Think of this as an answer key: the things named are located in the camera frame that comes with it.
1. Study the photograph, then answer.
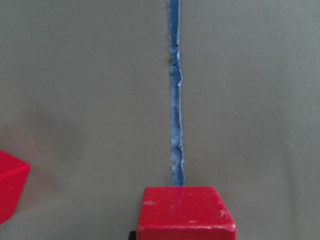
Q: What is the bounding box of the red block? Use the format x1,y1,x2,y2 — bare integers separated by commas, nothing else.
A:
0,150,31,224
136,186,237,240

